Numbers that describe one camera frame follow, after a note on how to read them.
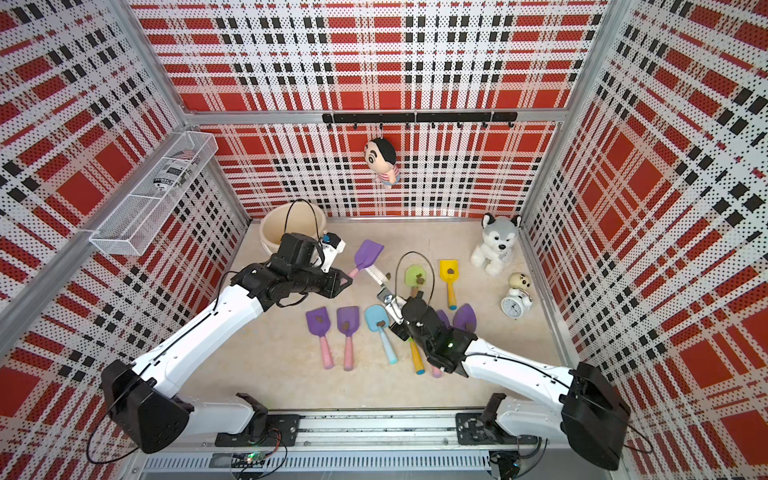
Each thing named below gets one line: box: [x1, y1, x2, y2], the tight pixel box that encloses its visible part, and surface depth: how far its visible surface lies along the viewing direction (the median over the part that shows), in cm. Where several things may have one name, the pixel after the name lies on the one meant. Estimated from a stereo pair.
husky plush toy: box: [470, 213, 522, 277], surface depth 95 cm
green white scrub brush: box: [365, 265, 388, 287], surface depth 83 cm
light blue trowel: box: [364, 304, 398, 365], surface depth 94 cm
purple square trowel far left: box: [306, 306, 334, 370], surface depth 93 cm
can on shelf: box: [153, 150, 200, 191], surface depth 79 cm
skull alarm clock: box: [500, 272, 533, 319], surface depth 92 cm
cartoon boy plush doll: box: [364, 138, 400, 188], surface depth 93 cm
